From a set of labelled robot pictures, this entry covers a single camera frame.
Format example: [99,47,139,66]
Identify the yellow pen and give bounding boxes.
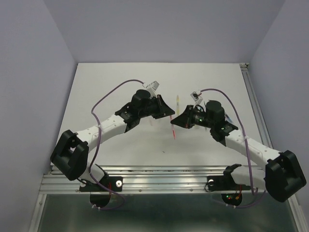
[176,95,180,116]

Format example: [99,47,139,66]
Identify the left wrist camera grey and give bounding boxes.
[142,81,159,98]

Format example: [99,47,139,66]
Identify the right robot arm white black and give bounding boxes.
[171,100,307,203]

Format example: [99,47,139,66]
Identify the aluminium right side rail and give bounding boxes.
[239,63,283,170]

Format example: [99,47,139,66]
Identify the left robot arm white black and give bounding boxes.
[50,89,175,190]

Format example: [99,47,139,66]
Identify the red pen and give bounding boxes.
[169,116,176,140]

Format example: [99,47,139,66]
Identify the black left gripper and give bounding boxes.
[138,94,174,118]

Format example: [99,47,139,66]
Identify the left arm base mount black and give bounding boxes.
[77,164,126,211]

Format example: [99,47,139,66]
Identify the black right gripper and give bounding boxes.
[170,105,214,130]

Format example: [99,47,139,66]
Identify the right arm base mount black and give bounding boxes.
[204,164,251,207]

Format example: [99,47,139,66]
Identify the aluminium front rail frame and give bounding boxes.
[30,166,299,232]

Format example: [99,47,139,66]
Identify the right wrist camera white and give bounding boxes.
[190,90,203,107]

